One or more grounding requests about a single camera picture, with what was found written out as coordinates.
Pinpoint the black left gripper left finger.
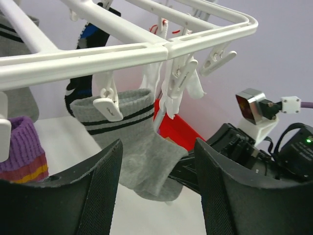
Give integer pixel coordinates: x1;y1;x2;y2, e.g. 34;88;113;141
0;140;123;235

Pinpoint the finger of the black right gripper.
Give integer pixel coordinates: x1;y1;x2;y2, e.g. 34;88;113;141
169;154;200;192

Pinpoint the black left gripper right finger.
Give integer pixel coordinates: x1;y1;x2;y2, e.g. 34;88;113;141
194;139;313;235

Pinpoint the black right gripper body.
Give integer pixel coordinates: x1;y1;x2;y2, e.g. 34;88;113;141
206;123;276;179

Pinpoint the grey sock with black stripes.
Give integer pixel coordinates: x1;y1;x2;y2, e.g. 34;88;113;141
70;89;188;202

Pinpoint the white plastic clip hanger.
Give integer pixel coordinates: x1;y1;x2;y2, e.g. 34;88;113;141
0;0;259;165

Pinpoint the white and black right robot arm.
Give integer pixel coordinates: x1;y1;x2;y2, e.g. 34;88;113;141
169;123;313;193

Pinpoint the red plastic bin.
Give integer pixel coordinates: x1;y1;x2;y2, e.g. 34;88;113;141
157;115;204;151

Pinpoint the purple striped sock left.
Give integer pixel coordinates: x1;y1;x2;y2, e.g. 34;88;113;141
0;116;49;184

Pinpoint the white sock red trim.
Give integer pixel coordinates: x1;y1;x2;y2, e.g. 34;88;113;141
140;18;205;99

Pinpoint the grey sock back row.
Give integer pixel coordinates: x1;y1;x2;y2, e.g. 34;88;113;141
0;12;41;122

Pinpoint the black and blue patterned sock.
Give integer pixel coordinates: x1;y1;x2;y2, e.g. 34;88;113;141
64;6;122;117

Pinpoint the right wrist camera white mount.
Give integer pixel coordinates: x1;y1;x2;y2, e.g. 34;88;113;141
236;88;302;146

